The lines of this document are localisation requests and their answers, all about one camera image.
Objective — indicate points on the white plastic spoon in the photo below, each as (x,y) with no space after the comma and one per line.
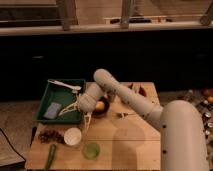
(64,84)

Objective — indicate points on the wooden railing beam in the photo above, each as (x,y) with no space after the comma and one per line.
(102,28)

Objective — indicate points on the white paper cup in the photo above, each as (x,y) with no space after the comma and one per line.
(72,137)

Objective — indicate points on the green pepper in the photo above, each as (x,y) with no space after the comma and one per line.
(51,154)

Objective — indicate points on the dark red grape bunch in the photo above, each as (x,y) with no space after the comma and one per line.
(46,136)

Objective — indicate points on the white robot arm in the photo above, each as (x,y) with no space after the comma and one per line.
(183,144)

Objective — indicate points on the grey blue sponge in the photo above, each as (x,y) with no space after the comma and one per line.
(52,110)

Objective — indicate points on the green plastic tray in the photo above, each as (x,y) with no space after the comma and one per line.
(63,95)

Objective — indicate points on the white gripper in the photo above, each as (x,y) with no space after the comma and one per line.
(86,103)

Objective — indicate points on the yellow orange fruit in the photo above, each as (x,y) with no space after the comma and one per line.
(100,106)

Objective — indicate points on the dark bowl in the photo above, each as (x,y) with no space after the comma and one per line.
(96,113)

